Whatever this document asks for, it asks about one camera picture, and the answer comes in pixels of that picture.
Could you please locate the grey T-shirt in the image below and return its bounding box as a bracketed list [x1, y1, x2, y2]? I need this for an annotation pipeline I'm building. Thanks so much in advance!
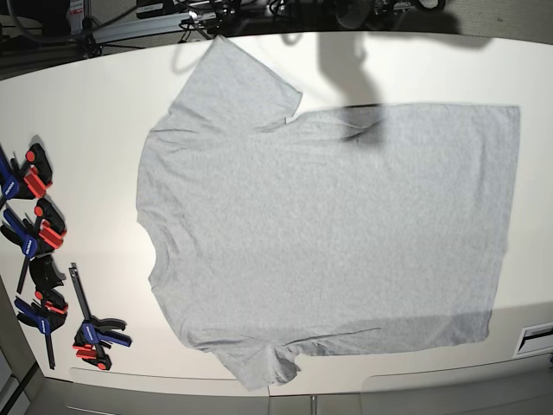
[137, 37, 520, 390]

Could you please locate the white label plate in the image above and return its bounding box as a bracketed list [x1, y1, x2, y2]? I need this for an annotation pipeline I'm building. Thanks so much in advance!
[513, 322, 552, 358]

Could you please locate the top blue bar clamp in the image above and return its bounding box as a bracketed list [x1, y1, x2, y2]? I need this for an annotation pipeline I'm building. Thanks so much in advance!
[1, 143, 53, 208]

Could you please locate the lone blue bar clamp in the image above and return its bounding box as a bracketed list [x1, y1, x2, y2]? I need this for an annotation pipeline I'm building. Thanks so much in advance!
[68, 263, 132, 371]

